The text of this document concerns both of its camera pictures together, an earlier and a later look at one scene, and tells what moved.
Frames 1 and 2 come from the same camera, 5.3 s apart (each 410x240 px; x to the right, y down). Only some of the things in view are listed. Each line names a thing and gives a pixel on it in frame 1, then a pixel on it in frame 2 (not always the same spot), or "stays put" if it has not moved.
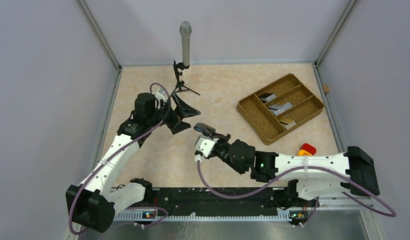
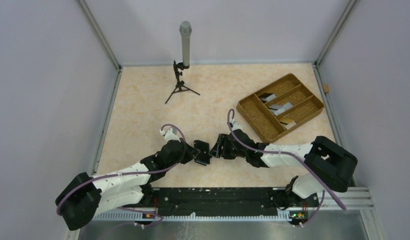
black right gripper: x=212 y=134 → x=223 y=140
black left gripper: x=183 y=111 → x=190 y=153
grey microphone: x=185 y=28 stays put
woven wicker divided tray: x=275 y=110 stays put
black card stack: x=266 y=97 stays put
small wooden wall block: x=326 y=88 stays put
